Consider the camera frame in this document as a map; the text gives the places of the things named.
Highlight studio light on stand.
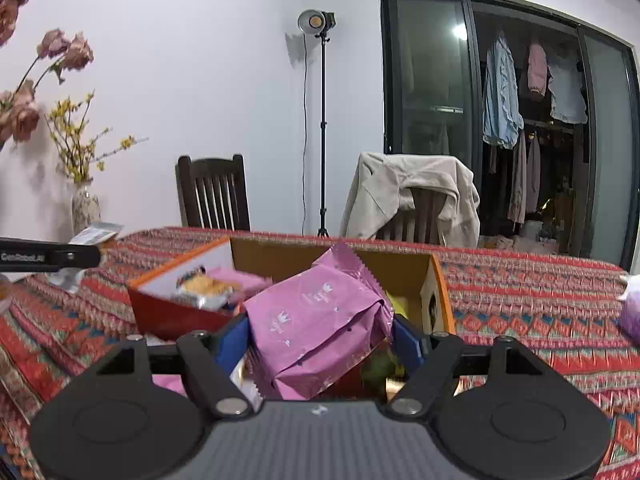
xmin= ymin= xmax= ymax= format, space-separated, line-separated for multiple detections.
xmin=297 ymin=9 xmax=337 ymax=238

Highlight dark wooden chair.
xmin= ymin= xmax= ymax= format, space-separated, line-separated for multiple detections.
xmin=175 ymin=154 xmax=251 ymax=232
xmin=375 ymin=187 xmax=446 ymax=246

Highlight pink snack packet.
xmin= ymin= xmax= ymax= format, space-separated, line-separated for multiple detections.
xmin=207 ymin=267 xmax=273 ymax=296
xmin=151 ymin=374 xmax=187 ymax=397
xmin=243 ymin=242 xmax=396 ymax=402

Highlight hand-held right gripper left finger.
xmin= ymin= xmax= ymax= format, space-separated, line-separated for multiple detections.
xmin=95 ymin=312 xmax=251 ymax=418

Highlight grey hanging clothes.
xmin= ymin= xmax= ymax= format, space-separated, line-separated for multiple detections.
xmin=507 ymin=130 xmax=542 ymax=225

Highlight white snack packet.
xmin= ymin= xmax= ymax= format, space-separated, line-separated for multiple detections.
xmin=52 ymin=222 xmax=124 ymax=293
xmin=231 ymin=357 xmax=264 ymax=409

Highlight pale clothes pile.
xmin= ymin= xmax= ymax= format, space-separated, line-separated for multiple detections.
xmin=482 ymin=232 xmax=558 ymax=253

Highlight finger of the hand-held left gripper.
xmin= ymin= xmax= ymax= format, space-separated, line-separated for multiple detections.
xmin=47 ymin=243 xmax=102 ymax=271

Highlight purple tissue pack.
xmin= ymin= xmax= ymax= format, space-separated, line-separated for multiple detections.
xmin=617 ymin=274 xmax=640 ymax=346

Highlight yellow flower branches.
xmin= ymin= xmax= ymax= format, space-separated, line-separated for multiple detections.
xmin=45 ymin=91 xmax=150 ymax=184

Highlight beige jacket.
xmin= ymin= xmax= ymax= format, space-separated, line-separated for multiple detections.
xmin=340 ymin=151 xmax=481 ymax=248

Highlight yellow striped snack packet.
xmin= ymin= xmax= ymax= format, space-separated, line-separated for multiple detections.
xmin=172 ymin=272 xmax=241 ymax=311

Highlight light blue hanging shirt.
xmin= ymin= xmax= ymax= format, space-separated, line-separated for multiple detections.
xmin=482 ymin=35 xmax=524 ymax=150

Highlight white hanging shirt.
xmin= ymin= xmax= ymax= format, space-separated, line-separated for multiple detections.
xmin=547 ymin=45 xmax=588 ymax=125

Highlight floral ceramic vase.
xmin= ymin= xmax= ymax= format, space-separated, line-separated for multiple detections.
xmin=71 ymin=180 xmax=101 ymax=237

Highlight pink artificial flowers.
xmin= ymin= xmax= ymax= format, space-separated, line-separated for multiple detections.
xmin=0 ymin=0 xmax=95 ymax=143

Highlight orange red cardboard box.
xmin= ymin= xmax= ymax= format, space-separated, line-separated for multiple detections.
xmin=127 ymin=236 xmax=456 ymax=403

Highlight pink hanging garment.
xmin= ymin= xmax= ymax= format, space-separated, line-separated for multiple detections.
xmin=527 ymin=42 xmax=549 ymax=97

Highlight dark framed glass sliding door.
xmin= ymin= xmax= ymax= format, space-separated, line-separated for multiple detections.
xmin=378 ymin=0 xmax=640 ymax=271

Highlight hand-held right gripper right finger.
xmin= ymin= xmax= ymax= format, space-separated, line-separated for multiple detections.
xmin=387 ymin=315 xmax=543 ymax=417

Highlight lime green snack pack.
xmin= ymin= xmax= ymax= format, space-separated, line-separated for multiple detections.
xmin=387 ymin=292 xmax=411 ymax=321

